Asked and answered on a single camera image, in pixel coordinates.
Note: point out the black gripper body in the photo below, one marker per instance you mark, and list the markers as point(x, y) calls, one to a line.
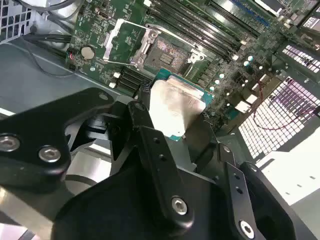
point(120, 210)

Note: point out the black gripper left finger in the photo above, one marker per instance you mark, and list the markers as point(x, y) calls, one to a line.
point(30, 140)

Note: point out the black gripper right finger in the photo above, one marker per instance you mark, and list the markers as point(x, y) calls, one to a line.
point(243, 207)

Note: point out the silver topped CPU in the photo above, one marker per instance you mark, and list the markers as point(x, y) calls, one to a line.
point(172, 107)

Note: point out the metal socket cover frame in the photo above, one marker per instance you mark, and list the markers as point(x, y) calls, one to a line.
point(108, 51)

